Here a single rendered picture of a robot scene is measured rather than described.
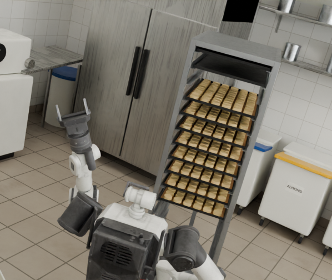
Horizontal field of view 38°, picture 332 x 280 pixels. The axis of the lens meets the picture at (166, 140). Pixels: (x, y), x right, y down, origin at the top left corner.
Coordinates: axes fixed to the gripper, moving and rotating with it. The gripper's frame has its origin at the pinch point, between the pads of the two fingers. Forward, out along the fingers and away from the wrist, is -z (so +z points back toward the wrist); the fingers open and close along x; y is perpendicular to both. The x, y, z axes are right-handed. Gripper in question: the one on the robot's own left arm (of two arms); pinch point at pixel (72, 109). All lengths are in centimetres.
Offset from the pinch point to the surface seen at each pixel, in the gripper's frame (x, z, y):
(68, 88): 5, 165, -364
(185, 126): 59, 56, -54
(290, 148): 197, 192, -178
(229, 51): 86, 14, -49
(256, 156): 158, 186, -173
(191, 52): 68, 14, -59
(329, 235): 197, 239, -102
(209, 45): 77, 11, -55
